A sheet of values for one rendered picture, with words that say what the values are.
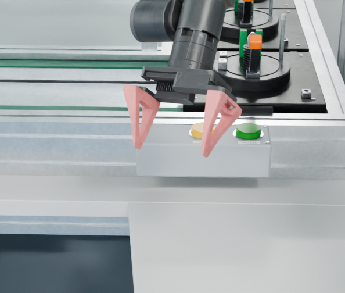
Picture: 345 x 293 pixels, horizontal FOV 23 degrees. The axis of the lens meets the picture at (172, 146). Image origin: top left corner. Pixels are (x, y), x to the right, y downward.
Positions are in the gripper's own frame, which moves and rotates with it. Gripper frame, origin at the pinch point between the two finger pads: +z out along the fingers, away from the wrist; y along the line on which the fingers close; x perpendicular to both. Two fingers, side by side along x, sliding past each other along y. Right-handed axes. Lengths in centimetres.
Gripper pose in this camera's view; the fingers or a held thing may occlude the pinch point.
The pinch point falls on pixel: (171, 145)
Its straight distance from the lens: 105.6
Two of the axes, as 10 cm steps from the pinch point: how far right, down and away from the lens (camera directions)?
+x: 4.4, 3.0, 8.5
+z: -2.3, 9.5, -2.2
